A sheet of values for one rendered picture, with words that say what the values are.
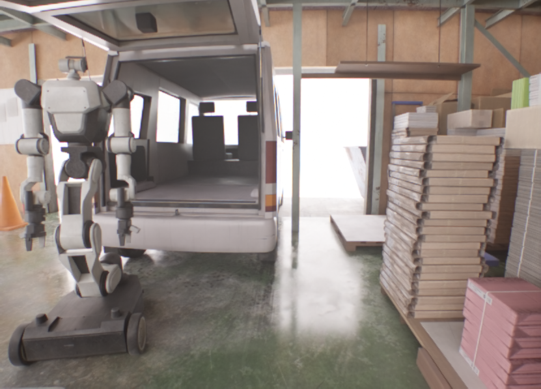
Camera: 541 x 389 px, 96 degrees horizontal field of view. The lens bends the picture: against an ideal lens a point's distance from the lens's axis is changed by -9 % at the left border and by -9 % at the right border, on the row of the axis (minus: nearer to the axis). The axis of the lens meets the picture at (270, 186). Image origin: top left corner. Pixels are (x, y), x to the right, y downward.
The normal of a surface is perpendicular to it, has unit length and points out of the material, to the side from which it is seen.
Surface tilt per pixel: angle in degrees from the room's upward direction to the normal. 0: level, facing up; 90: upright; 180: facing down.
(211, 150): 93
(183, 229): 85
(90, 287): 106
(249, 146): 93
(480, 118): 90
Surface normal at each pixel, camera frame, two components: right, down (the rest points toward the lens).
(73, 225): 0.21, -0.28
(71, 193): 0.22, -0.04
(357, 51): -0.07, 0.14
